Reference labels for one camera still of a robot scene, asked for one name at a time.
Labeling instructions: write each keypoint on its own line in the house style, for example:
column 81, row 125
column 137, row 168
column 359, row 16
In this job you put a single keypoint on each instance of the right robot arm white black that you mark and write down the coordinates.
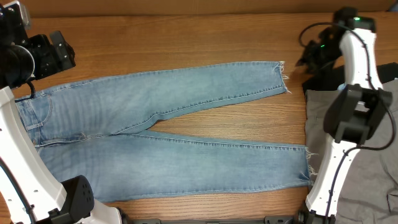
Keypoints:
column 355, row 114

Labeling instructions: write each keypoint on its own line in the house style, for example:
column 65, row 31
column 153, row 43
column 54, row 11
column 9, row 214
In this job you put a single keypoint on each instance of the black folded garment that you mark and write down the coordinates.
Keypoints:
column 335, row 79

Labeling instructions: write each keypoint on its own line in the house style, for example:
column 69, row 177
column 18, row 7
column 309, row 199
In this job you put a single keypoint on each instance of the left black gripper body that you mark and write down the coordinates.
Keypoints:
column 46, row 63

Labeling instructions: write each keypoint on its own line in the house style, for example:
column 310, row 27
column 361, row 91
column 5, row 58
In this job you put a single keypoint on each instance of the grey folded trousers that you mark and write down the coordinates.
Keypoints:
column 369, row 194

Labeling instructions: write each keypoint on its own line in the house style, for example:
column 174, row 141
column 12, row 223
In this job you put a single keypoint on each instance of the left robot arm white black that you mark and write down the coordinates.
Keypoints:
column 31, row 192

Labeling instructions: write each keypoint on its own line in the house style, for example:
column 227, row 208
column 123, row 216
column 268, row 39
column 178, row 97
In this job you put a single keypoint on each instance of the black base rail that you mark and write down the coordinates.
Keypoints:
column 211, row 221

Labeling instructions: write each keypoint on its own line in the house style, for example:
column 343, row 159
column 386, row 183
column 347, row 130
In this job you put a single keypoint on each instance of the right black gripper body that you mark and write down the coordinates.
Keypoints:
column 322, row 56

